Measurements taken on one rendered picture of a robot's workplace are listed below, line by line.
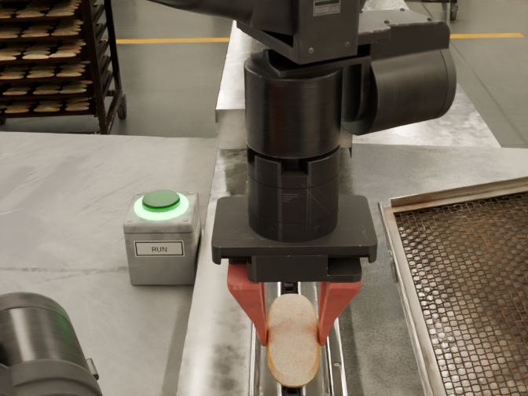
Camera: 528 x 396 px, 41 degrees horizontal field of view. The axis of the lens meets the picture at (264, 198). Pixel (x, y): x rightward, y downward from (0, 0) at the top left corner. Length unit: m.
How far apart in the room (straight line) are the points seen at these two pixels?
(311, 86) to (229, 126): 0.54
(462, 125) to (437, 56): 0.71
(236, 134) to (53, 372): 0.57
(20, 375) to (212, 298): 0.28
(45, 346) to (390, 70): 0.25
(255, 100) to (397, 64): 0.09
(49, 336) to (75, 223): 0.45
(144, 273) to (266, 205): 0.34
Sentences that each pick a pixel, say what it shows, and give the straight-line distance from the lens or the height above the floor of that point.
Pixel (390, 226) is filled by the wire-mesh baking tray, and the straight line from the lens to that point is 0.71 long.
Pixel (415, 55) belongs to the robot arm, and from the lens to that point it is 0.44.
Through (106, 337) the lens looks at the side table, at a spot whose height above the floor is 0.82.
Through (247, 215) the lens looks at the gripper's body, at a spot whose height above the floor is 1.02.
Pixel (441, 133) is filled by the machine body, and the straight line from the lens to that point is 1.12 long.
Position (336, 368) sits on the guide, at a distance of 0.58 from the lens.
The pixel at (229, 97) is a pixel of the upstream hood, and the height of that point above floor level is 0.92.
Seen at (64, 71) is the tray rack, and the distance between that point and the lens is 2.89.
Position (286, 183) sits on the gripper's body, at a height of 1.06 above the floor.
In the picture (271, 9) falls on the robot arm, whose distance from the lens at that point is 0.36.
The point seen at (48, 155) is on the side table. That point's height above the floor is 0.82.
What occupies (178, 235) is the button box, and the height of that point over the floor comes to 0.88.
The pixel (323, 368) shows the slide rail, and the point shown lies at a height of 0.85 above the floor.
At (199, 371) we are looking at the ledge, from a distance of 0.58.
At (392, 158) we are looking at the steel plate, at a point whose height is 0.82.
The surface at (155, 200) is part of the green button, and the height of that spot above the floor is 0.91.
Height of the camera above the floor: 1.25
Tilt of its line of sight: 29 degrees down
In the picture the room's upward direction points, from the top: 1 degrees counter-clockwise
